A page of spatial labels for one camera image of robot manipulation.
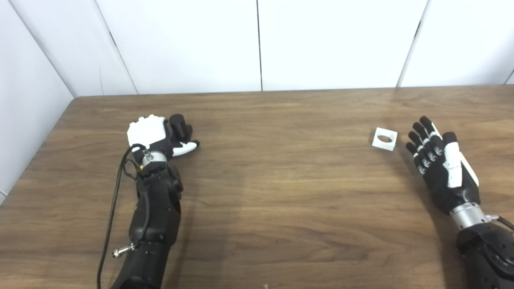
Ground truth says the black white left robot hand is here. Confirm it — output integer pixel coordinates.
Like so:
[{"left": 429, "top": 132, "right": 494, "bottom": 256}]
[{"left": 127, "top": 115, "right": 200, "bottom": 159}]

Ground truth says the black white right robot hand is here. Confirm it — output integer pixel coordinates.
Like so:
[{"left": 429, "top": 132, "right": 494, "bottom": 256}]
[{"left": 406, "top": 116, "right": 481, "bottom": 215}]

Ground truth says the black peg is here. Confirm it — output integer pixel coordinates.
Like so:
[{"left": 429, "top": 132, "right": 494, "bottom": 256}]
[{"left": 169, "top": 114, "right": 193, "bottom": 143}]

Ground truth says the white square piece with hole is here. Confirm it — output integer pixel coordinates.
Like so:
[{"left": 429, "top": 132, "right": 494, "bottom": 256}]
[{"left": 372, "top": 127, "right": 398, "bottom": 152}]

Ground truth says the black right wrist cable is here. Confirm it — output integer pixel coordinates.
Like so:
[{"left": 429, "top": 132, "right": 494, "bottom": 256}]
[{"left": 486, "top": 216, "right": 514, "bottom": 231}]

